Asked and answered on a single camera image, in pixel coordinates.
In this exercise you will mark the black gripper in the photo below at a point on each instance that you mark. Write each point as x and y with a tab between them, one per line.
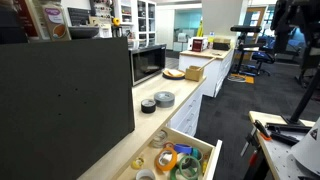
285	15

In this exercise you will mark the black masking tape roll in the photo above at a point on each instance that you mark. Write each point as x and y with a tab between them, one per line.
148	108

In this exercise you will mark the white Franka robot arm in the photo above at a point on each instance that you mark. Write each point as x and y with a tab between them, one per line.
310	150

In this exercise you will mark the white drawer cabinet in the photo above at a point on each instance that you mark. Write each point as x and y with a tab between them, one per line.
188	115

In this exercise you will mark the open wooden drawer white front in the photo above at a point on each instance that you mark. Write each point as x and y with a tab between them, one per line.
213	163

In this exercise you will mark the clear tape roll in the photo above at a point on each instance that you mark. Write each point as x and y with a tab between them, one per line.
163	133

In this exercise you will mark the blue tape roll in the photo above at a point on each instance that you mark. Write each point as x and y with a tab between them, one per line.
182	150

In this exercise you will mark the small red tape roll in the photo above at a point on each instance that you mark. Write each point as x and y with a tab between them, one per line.
165	144

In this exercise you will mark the bright green tape roll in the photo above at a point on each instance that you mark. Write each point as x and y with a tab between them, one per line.
199	169

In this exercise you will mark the orange tape roll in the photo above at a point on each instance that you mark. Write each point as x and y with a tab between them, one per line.
175	158

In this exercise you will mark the dark green tape roll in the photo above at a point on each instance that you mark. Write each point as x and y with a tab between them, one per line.
173	174

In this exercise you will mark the small yellow tape roll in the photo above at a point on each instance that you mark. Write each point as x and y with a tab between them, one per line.
133	165

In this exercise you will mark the black equipment stand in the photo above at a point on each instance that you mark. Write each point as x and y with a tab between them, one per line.
245	29

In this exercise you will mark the blue office chair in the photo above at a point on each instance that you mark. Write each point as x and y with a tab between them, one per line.
263	57

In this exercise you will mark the black box tan lid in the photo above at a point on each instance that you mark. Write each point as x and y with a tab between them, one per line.
221	46

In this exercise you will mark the yellow floor sign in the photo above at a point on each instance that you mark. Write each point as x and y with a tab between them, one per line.
200	30

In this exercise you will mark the wooden spoon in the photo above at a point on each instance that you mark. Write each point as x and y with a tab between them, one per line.
207	63

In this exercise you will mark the white island cabinet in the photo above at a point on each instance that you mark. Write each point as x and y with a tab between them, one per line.
213	73

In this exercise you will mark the red white box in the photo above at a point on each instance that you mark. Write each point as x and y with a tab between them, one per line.
197	45

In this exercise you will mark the small wooden box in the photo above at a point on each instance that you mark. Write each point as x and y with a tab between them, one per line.
193	75

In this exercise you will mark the black orange clamp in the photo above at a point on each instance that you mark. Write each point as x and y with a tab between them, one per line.
261	129

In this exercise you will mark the bread slice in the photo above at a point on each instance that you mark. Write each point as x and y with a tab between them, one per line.
174	72

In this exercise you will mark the white glass door shelf cabinet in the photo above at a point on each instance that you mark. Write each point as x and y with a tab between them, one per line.
143	20

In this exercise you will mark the wood top workbench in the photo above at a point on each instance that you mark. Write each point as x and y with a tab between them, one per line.
276	156

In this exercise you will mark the black steel microwave oven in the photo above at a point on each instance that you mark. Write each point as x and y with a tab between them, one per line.
146	63

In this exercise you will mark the black bowl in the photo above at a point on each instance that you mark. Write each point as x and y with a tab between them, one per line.
83	32

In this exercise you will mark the black chalkboard sign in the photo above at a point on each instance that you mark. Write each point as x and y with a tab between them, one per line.
78	16

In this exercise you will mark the tan cardboard food box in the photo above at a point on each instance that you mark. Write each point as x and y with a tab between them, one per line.
56	23

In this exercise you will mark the black metal tool chest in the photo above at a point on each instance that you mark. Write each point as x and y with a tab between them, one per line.
66	100

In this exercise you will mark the red book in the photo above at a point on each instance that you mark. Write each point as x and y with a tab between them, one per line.
28	20

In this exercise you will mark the black camera stand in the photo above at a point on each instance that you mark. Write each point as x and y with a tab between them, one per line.
306	96

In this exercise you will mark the grey duct tape roll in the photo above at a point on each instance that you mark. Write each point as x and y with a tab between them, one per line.
165	103

